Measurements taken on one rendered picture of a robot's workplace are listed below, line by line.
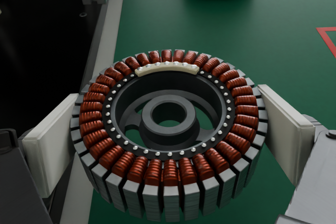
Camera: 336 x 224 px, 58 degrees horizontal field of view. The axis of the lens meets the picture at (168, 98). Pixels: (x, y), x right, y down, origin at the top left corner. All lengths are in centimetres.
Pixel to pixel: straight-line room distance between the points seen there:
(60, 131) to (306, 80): 25
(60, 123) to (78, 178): 10
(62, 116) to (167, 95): 7
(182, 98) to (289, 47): 21
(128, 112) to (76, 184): 8
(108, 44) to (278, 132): 26
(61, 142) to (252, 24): 30
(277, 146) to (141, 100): 9
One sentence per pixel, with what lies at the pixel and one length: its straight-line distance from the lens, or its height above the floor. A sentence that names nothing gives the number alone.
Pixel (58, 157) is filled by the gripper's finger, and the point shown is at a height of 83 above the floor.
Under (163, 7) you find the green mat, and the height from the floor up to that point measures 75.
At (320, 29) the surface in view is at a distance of 41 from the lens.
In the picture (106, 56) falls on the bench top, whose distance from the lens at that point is 35.
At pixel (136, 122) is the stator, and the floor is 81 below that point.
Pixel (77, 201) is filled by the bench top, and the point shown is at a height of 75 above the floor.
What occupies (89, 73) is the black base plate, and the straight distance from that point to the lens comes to 32.
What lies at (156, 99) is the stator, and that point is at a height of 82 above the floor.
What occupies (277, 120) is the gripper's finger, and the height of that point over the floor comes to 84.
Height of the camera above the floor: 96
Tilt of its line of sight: 46 degrees down
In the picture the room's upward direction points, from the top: 3 degrees counter-clockwise
